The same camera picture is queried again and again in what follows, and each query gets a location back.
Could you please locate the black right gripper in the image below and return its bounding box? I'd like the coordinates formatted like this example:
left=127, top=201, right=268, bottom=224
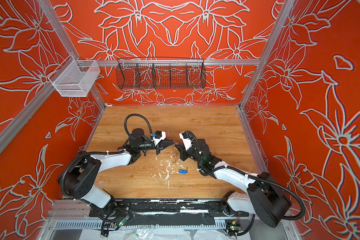
left=174, top=142, right=205, bottom=166

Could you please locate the blue key tag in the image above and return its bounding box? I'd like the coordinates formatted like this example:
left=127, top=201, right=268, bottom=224
left=178, top=169, right=188, bottom=175

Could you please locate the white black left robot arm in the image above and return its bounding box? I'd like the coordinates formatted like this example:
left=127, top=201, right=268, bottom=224
left=58, top=114, right=175, bottom=210

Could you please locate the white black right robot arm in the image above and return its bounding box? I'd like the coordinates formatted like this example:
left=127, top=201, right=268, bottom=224
left=175, top=131, right=306, bottom=228

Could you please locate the clear acrylic basket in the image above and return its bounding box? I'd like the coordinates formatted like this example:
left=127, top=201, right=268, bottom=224
left=48, top=55, right=101, bottom=97

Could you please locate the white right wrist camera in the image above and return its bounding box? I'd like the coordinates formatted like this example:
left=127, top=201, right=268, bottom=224
left=179, top=132, right=192, bottom=151

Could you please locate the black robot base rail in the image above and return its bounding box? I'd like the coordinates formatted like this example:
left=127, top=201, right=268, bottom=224
left=47, top=196, right=259, bottom=238

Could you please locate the black wire mesh basket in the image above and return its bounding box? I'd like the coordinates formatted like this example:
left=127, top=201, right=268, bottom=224
left=116, top=58, right=207, bottom=90

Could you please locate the aluminium frame corner post left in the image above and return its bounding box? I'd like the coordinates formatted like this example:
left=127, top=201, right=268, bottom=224
left=38, top=0, right=106, bottom=111

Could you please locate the aluminium frame corner post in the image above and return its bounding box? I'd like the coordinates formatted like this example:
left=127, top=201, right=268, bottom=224
left=38, top=0, right=106, bottom=111
left=239, top=0, right=295, bottom=110

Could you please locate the aluminium horizontal back rail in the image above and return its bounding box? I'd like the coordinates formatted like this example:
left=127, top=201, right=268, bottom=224
left=76, top=58, right=261, bottom=68

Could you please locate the aluminium frame corner post right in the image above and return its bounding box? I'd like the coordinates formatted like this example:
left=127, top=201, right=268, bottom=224
left=239, top=0, right=295, bottom=110

